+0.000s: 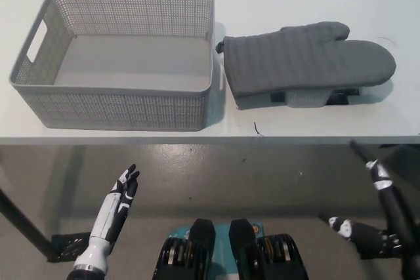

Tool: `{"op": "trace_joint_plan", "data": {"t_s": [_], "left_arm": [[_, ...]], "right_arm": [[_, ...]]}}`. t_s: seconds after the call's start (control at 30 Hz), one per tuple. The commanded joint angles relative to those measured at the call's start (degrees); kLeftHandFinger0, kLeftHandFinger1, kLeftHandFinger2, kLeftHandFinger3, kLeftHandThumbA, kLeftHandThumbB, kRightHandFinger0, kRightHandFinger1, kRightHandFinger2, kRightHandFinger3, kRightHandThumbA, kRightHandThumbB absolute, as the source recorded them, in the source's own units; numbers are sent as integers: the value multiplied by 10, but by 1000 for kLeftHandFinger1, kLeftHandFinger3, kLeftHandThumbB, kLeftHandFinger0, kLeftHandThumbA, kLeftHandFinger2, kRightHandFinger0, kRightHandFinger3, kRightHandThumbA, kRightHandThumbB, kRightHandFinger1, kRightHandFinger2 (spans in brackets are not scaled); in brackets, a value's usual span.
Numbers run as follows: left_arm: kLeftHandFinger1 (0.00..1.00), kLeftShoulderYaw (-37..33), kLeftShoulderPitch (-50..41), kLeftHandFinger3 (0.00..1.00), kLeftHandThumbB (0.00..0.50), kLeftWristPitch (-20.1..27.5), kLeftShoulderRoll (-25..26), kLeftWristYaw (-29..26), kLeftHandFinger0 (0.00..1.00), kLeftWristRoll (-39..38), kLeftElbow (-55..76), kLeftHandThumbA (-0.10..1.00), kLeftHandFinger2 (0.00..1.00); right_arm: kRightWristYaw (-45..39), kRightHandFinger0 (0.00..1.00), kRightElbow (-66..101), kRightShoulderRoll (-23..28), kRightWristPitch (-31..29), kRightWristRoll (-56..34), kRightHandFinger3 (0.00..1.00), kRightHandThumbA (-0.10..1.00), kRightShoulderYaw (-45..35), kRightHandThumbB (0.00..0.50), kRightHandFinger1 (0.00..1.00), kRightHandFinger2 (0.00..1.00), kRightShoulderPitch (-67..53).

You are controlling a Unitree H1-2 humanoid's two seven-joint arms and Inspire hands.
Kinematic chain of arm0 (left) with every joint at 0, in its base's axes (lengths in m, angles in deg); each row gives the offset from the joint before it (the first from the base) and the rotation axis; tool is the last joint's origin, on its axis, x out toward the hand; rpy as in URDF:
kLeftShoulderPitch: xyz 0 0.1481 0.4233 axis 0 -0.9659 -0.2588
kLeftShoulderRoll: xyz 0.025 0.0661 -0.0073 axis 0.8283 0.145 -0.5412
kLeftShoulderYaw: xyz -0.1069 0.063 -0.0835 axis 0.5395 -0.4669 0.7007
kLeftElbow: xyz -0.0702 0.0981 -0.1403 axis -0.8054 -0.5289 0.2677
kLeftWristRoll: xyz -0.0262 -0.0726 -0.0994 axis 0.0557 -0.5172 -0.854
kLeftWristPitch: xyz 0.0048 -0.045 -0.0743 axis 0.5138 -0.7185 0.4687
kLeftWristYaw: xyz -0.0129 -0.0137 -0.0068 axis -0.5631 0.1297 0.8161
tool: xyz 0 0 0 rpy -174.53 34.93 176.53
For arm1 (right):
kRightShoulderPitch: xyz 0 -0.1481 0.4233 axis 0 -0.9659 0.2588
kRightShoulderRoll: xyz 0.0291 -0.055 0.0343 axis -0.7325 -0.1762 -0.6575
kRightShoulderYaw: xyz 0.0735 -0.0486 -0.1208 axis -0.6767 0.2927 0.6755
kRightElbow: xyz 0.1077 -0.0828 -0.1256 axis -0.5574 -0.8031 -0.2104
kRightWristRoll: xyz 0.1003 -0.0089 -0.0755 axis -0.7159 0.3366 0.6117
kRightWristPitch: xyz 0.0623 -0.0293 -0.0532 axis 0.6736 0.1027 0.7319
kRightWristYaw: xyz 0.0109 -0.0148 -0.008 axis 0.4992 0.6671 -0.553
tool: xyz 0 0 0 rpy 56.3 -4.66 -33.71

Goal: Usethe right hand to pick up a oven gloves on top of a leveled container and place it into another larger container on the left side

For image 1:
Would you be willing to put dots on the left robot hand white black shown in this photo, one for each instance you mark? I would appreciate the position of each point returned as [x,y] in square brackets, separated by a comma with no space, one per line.
[111,214]

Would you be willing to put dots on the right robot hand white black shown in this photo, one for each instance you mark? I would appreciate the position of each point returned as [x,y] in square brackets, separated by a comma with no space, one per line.
[393,208]

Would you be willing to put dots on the grey quilted oven glove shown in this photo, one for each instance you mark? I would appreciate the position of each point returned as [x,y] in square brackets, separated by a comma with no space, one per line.
[295,60]

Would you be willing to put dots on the black table leg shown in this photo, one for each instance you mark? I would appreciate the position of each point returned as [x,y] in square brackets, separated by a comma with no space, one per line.
[26,224]

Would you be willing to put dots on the robot body black teal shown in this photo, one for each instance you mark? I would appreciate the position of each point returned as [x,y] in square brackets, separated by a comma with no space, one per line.
[203,244]

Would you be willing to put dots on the large grey perforated basket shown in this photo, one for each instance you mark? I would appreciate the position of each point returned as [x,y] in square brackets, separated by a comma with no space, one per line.
[124,109]

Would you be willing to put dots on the black tape strip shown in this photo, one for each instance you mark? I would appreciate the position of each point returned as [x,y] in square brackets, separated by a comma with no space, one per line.
[341,96]

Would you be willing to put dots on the small grey perforated basket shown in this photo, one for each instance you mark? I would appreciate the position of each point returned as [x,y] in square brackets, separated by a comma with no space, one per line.
[305,99]

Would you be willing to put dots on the short black thread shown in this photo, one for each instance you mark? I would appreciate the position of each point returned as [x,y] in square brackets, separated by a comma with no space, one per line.
[257,129]

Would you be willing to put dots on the thin curved black thread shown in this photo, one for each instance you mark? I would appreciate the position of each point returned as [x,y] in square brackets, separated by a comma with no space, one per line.
[390,39]

